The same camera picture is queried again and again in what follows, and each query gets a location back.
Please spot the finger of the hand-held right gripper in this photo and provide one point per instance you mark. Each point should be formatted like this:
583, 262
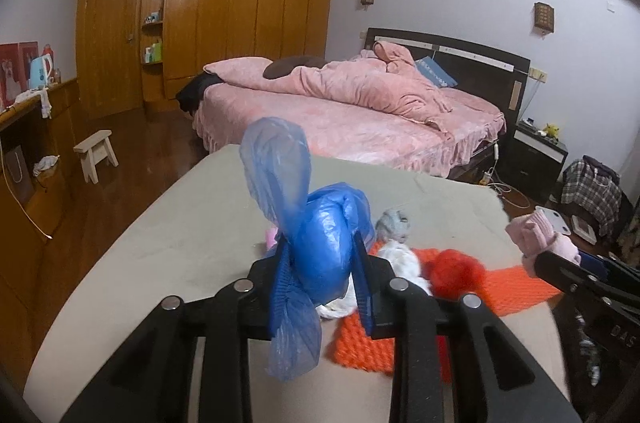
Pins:
550, 270
620, 272

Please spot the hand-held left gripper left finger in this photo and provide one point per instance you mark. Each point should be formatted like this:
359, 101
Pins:
280, 298

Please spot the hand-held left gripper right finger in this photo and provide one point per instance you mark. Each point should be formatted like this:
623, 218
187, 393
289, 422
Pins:
364, 298

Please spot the pink cloth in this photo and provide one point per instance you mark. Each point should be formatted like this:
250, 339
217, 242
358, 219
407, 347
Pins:
535, 237

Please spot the orange foam net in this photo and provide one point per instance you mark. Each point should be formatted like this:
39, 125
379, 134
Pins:
505, 293

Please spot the blue plastic bag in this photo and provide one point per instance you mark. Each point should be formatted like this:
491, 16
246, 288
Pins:
320, 243

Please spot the white crumpled tissue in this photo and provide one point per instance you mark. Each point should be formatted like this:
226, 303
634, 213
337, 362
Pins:
400, 260

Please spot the square scale with brown centre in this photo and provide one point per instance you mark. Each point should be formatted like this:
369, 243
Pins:
584, 230

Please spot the white bathroom scale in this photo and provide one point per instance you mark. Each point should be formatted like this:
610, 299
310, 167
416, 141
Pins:
556, 217

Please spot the grey sock ball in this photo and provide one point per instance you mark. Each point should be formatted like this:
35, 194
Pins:
392, 223

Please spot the plaid bag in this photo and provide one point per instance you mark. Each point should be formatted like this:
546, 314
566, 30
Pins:
590, 195

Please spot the dark nightstand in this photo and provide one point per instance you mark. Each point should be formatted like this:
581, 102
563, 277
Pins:
532, 163

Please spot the beige tablecloth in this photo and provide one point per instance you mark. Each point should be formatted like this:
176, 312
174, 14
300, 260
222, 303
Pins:
175, 243

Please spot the small white device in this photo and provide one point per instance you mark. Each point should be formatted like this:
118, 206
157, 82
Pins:
535, 132

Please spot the yellow plush toy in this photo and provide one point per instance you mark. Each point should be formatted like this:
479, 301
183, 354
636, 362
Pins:
552, 130

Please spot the bed with pink bedding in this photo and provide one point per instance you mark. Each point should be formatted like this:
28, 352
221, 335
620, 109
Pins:
325, 123

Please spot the pink duvet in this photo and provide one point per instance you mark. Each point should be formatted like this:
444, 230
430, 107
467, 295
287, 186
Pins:
360, 83

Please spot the black cloth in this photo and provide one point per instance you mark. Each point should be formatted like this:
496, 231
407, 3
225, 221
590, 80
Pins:
192, 95

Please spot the blue pillow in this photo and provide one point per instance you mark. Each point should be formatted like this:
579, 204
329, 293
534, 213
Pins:
435, 72

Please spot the brown cushion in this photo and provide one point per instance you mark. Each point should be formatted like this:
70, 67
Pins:
290, 67

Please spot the small wooden stool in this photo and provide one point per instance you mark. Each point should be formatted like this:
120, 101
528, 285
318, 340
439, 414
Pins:
95, 148

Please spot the wooden side cabinet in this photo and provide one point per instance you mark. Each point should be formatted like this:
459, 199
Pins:
30, 223

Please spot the white crumpled cloth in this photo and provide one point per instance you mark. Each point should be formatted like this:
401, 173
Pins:
46, 165

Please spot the wooden wardrobe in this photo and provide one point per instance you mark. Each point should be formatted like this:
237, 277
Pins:
240, 3

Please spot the white hanging cloth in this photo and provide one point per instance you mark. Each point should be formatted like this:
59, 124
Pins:
46, 103

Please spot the blue kettle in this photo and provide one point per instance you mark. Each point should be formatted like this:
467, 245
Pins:
40, 73

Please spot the red gift bag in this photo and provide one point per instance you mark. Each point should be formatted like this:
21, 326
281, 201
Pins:
15, 70

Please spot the wall socket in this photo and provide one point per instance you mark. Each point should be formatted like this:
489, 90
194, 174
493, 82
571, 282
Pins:
538, 74

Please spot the dark wooden bed frame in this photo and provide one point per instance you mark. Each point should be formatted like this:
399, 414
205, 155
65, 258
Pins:
465, 58

